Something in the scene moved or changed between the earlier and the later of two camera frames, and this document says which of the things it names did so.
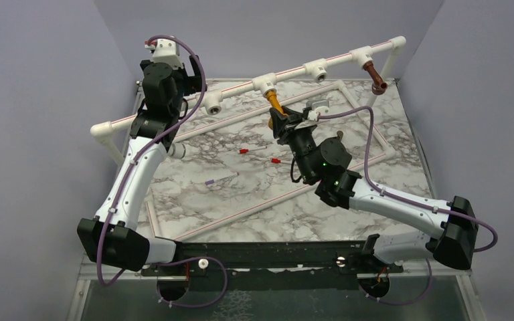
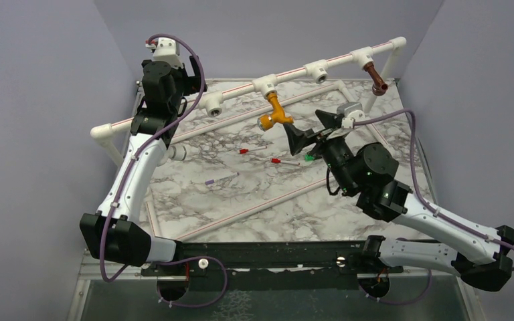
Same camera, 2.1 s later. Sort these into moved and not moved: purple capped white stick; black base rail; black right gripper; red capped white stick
Moved: black right gripper
Not moved: purple capped white stick; black base rail; red capped white stick
